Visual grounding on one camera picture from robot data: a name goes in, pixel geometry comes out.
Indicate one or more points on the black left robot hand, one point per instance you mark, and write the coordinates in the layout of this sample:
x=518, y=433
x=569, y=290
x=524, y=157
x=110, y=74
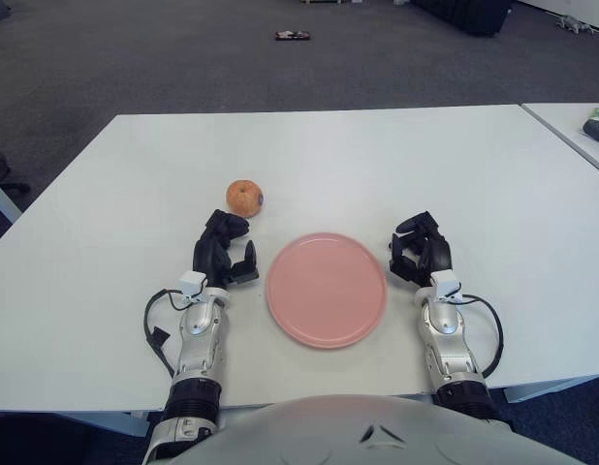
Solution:
x=210, y=254

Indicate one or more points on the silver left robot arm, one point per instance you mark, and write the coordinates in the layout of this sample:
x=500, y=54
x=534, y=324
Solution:
x=198, y=339

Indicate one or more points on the large black case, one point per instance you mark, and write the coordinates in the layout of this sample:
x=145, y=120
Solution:
x=474, y=14

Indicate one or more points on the dark grey handheld controller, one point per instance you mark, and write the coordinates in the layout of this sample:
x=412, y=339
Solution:
x=597, y=130

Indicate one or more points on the small grey toy figure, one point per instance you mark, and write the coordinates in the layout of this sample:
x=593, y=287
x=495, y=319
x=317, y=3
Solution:
x=573, y=23

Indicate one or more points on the white table support beam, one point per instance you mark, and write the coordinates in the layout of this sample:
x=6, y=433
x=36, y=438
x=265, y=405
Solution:
x=556, y=387

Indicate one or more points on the flat dark object on floor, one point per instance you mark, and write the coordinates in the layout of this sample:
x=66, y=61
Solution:
x=292, y=35

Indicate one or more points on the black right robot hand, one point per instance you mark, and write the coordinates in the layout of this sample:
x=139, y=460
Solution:
x=437, y=252

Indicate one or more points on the pink round plate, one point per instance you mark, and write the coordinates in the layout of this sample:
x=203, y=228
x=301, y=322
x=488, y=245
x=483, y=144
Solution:
x=327, y=290

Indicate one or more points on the grey robot torso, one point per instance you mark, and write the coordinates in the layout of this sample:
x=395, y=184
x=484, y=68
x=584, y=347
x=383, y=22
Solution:
x=328, y=431

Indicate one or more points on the white desk leg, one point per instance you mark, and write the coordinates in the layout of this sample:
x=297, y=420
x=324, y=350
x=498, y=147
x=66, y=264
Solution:
x=4, y=198

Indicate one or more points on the orange-red apple with sticker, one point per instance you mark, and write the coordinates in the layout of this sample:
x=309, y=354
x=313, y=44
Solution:
x=242, y=197

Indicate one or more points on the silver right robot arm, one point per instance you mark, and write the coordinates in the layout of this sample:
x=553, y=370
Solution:
x=450, y=339

